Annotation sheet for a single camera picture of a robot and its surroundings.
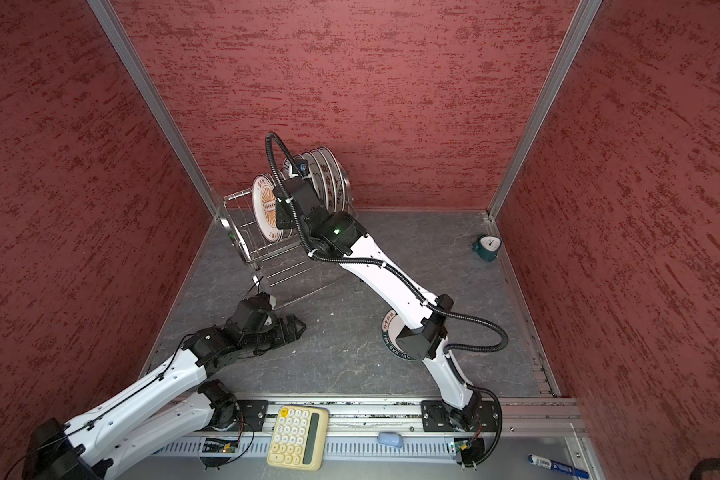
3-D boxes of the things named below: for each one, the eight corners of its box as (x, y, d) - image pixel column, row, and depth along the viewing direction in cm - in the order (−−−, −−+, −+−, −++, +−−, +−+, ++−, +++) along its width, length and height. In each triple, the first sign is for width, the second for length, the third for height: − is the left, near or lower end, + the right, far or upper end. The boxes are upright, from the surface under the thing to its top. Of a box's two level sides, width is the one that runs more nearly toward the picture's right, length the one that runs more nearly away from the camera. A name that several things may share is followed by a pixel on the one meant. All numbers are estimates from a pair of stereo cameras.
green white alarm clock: (474, 261, 109) (479, 252, 104) (470, 244, 114) (474, 235, 110) (500, 261, 109) (506, 252, 104) (494, 244, 114) (499, 235, 110)
